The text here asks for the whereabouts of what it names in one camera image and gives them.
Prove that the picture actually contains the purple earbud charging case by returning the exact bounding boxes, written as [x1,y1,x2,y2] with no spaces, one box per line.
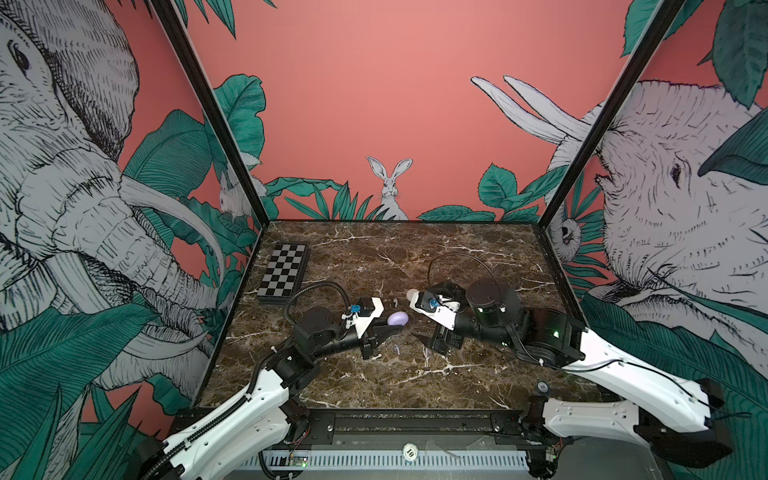
[387,311,410,327]

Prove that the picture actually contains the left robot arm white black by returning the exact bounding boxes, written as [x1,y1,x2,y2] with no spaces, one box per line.
[124,282,403,479]

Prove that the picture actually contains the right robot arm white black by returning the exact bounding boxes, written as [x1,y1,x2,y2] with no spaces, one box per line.
[407,260,753,477]

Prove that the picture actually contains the black white checkerboard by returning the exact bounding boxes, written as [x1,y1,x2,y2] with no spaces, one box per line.
[256,242,310,305]

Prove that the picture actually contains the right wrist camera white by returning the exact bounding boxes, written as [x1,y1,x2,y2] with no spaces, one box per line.
[408,291,461,331]

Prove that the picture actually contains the poker chip on duct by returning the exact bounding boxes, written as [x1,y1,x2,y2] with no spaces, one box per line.
[402,443,419,462]

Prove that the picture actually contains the black mounting rail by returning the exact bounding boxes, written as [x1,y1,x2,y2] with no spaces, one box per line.
[275,409,649,448]

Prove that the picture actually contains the white slotted cable duct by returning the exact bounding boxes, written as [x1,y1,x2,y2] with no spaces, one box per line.
[263,450,529,472]

